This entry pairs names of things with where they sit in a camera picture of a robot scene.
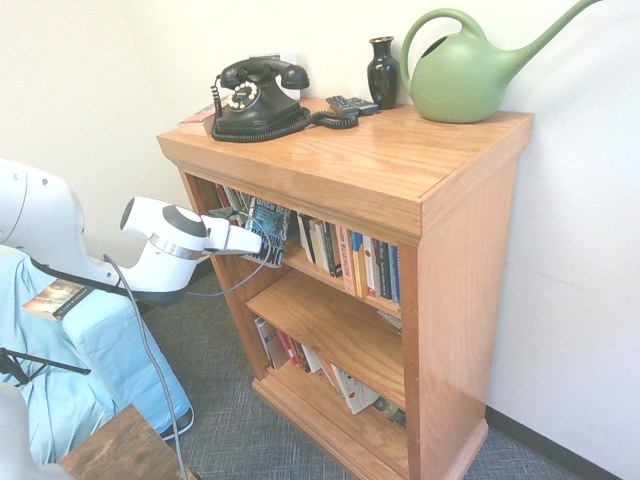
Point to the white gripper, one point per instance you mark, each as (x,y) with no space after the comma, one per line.
(235,240)

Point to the blue Darwin's Radio paperback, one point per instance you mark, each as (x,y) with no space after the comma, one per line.
(272,225)

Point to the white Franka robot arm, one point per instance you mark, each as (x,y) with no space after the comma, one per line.
(165,270)

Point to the green white spine book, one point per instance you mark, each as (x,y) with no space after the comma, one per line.
(240,200)

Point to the cream spine book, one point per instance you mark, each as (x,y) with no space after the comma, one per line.
(318,245)

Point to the black spine book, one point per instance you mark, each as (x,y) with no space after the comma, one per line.
(332,250)

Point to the white brown cover book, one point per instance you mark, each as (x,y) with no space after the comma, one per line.
(270,345)

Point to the orange spine book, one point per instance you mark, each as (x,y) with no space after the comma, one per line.
(346,262)

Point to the thin red spine book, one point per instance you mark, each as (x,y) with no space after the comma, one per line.
(291,350)

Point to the yellow blue spine book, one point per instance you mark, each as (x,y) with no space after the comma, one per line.
(357,265)

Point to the red black paperback book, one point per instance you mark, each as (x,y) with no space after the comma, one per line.
(197,120)

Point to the landscape cover paperback book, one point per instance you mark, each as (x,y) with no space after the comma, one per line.
(50,300)

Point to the white book red spots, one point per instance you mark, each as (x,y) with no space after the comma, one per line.
(355,395)

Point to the dark green cover book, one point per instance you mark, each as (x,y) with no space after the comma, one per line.
(390,412)

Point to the black rotary telephone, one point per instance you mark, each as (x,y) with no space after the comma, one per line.
(260,107)

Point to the white paper photos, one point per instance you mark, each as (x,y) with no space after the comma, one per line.
(390,319)

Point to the black remote control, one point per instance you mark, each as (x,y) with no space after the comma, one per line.
(350,104)

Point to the blue cloth covered chair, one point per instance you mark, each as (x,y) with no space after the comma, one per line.
(100,360)

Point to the black glossy vase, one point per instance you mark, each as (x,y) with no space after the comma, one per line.
(382,75)

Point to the black tripod stand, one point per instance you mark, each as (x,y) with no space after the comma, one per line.
(50,362)

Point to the wooden bookshelf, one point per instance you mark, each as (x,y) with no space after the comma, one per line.
(450,300)

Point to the green plastic watering can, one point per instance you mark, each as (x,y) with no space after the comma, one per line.
(450,85)

